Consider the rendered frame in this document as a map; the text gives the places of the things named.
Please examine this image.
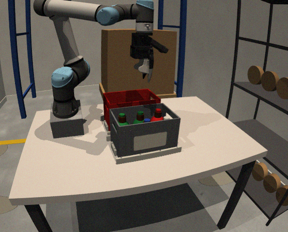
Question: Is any green bottle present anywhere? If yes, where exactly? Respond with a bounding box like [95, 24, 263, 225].
[133, 111, 144, 124]
[118, 113, 129, 126]

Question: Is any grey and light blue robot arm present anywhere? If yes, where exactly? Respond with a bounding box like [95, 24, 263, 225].
[33, 0, 154, 119]

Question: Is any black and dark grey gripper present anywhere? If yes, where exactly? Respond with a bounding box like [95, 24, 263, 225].
[130, 32, 154, 83]

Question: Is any red bottle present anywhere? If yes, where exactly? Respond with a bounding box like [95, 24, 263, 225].
[150, 109, 163, 122]

